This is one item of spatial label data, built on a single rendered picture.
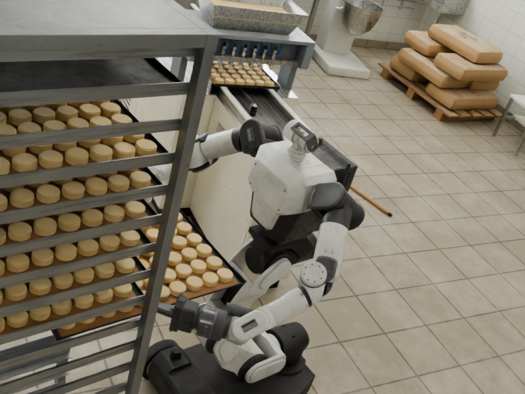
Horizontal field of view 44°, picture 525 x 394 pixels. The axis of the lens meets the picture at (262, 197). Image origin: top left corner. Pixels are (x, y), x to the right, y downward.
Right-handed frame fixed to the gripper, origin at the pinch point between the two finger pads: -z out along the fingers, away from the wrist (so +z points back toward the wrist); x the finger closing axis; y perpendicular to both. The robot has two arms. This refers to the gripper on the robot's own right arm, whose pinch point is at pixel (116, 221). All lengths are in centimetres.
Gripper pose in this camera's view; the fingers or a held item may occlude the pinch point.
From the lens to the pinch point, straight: 216.2
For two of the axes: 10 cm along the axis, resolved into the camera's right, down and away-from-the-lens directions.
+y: 9.6, 2.8, 0.2
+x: 2.5, -8.2, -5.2
